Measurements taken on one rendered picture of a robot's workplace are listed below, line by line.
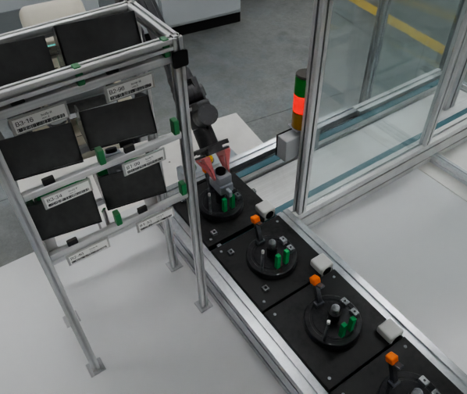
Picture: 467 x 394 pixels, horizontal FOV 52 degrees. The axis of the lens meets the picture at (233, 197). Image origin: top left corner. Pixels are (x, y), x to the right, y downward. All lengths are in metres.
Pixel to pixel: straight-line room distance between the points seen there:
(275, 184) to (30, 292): 0.83
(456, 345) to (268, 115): 2.47
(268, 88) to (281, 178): 2.25
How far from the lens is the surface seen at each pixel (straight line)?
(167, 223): 1.31
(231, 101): 3.69
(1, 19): 4.22
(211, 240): 1.37
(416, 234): 1.63
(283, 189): 1.60
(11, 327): 1.48
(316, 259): 1.32
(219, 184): 1.37
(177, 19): 4.57
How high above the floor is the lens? 2.02
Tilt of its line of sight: 45 degrees down
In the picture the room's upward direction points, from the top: 1 degrees counter-clockwise
